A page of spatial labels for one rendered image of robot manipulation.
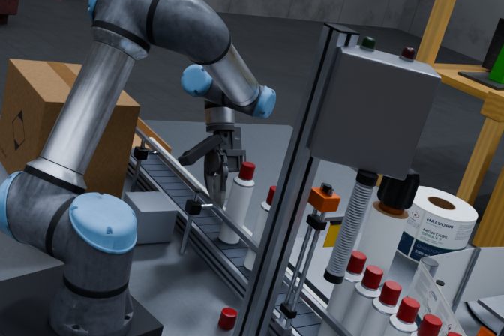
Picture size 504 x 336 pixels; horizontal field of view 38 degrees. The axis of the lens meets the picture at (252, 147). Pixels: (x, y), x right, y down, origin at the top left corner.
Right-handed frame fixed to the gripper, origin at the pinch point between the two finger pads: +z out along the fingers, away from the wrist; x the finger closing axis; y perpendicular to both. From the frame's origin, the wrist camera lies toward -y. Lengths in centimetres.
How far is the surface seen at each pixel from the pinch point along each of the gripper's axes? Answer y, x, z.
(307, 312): 2.6, -29.8, 23.5
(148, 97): 160, 337, -87
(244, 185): -0.8, -13.4, -4.5
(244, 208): 0.7, -10.8, 0.7
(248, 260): -2.2, -15.9, 12.6
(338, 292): -1.6, -44.9, 17.9
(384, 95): -11, -69, -17
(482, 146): 273, 123, -30
